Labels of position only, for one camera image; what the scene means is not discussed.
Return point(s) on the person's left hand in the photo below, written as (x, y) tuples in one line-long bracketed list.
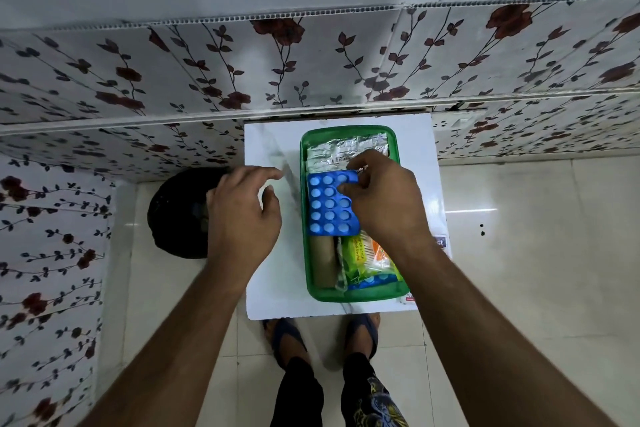
[(240, 221)]

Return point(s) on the person's right hand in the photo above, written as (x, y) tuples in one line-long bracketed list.
[(390, 201)]

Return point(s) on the person's right thumb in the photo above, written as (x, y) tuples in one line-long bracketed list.
[(348, 187)]

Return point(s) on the person's left thumb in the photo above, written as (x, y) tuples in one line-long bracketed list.
[(271, 204)]

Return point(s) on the blue pill blister pack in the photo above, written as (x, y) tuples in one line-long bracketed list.
[(322, 206)]

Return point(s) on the person's right forearm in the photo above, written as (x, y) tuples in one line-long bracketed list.
[(490, 341)]

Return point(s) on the person's left forearm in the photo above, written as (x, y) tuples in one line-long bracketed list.
[(170, 351)]

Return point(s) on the green plastic tray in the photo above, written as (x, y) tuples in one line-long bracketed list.
[(304, 221)]

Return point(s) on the silver foil blister pack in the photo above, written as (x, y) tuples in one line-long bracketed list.
[(335, 151)]

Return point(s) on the green and yellow packet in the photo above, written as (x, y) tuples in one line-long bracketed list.
[(365, 256)]

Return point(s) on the brown bandage roll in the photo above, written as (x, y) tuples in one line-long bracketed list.
[(322, 261)]

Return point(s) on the black waste bin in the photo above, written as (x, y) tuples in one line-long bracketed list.
[(175, 216)]

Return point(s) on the blue strip packet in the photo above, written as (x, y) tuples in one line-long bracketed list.
[(372, 282)]

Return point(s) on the blue sandal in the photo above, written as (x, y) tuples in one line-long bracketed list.
[(286, 336), (362, 334)]

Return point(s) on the black printed trousers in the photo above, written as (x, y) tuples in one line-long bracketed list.
[(300, 396)]

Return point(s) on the white wall socket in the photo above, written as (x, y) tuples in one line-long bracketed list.
[(457, 120)]

